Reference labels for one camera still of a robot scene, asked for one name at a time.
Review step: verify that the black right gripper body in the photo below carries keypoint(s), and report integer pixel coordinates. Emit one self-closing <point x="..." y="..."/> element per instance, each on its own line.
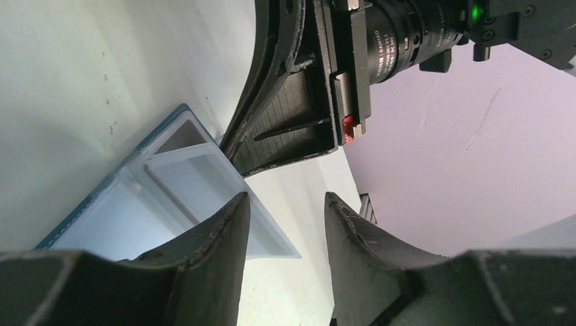
<point x="370" y="42"/>

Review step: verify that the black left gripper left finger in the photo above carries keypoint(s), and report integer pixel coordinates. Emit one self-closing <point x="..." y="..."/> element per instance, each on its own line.
<point x="193" y="279"/>

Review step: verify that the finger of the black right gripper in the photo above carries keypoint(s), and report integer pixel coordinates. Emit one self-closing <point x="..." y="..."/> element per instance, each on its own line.
<point x="285" y="113"/>

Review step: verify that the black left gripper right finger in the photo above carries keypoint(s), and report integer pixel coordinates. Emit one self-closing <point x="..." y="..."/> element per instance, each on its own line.
<point x="378" y="279"/>

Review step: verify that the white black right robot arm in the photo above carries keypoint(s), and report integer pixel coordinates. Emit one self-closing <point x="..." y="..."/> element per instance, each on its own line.
<point x="543" y="29"/>

